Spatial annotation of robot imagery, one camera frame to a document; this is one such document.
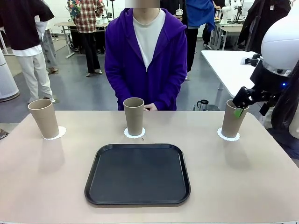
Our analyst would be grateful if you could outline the black handheld devices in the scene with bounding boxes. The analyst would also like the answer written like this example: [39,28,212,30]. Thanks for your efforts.
[244,53,264,67]

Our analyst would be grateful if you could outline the person in plaid shirt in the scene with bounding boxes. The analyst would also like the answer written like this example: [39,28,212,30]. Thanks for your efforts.
[67,0,105,77]

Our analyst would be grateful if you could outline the wooden desk white legs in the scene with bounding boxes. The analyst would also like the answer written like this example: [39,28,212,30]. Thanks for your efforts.
[54,21,110,59]
[209,22,245,51]

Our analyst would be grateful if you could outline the person's right forearm purple sleeve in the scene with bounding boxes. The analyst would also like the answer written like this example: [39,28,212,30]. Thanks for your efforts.
[106,72,131,110]

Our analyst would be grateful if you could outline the black plastic tray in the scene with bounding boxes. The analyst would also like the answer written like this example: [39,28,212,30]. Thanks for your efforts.
[84,143,191,208]

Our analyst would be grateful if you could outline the person's left forearm purple sleeve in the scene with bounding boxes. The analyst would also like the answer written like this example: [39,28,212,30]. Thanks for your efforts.
[153,74,187,111]

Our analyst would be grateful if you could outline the white cylindrical appliance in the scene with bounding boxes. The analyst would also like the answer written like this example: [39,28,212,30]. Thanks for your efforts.
[0,50,20,103]

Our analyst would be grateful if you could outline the glass jug black handle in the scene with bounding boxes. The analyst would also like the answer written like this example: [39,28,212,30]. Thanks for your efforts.
[196,99,220,112]

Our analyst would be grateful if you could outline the person in grey trousers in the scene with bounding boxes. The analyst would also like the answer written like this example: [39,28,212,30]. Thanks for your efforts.
[34,15,59,73]

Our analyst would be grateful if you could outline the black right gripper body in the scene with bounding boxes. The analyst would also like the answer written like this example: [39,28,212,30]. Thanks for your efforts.
[250,61,292,98]

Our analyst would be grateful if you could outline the plastic drink cup with straw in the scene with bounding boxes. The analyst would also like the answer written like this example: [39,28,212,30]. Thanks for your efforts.
[175,3,184,18]

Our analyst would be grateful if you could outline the black coat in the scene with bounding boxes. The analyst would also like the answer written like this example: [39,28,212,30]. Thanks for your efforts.
[237,0,292,53]

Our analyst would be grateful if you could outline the white doily coaster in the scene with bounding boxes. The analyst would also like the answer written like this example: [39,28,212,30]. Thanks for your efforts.
[124,127,146,139]
[217,127,242,142]
[43,126,67,141]

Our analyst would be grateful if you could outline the person in purple hoodie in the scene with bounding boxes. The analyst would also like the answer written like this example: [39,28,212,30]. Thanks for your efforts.
[104,0,188,112]

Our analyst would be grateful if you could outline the person in blue shirt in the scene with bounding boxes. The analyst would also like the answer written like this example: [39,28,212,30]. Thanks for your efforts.
[174,0,215,81]

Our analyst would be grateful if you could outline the person black tee white trousers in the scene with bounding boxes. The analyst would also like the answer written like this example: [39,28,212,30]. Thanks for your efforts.
[0,0,57,105]

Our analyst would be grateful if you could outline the brown paper cup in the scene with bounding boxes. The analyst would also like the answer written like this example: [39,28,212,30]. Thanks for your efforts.
[123,97,145,136]
[28,98,60,139]
[221,98,247,138]

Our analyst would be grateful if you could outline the white table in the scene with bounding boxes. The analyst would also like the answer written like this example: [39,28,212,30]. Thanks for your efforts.
[200,49,266,98]

